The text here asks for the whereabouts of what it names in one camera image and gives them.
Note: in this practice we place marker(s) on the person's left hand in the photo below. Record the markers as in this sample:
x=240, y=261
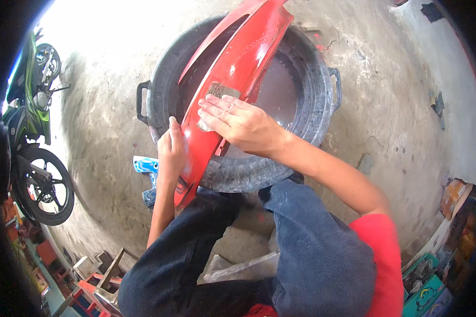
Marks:
x=171, y=154

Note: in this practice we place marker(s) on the person's right hand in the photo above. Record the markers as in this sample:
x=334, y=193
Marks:
x=250, y=126

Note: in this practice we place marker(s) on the grey sandpaper sheet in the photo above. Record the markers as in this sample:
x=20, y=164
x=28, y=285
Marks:
x=221, y=90

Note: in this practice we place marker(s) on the red motorcycle fairing panel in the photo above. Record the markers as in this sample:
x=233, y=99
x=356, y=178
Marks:
x=238, y=59

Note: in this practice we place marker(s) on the blue white patterned plastic piece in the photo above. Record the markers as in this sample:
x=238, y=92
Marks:
x=146, y=165

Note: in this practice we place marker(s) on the black plastic water basin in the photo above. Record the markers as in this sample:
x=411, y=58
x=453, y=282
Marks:
x=309, y=103

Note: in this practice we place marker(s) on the grey sandpaper scrap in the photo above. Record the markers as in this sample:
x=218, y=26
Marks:
x=366, y=163

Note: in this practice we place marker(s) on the clear plastic bag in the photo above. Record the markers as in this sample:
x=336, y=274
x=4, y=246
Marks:
x=238, y=269

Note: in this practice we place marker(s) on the green black motorcycle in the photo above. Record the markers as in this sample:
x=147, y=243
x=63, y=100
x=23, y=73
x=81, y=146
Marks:
x=31, y=119

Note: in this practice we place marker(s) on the person's legs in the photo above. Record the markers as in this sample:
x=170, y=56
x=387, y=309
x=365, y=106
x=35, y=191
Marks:
x=321, y=257

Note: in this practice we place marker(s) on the red wooden stool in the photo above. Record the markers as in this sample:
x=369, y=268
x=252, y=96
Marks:
x=99, y=289

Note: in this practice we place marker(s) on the cluttered workshop shelf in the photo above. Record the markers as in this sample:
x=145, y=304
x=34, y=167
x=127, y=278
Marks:
x=27, y=245

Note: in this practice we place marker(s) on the person's body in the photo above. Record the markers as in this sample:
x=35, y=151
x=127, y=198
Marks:
x=380, y=261

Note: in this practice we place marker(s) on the grey scrap piece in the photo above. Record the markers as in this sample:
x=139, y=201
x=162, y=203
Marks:
x=438, y=105

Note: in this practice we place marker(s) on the dark cloth scrap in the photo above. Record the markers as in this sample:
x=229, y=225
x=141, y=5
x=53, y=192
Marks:
x=431, y=11

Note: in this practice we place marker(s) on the heap of colourful cartons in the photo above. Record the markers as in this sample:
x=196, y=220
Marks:
x=448, y=257

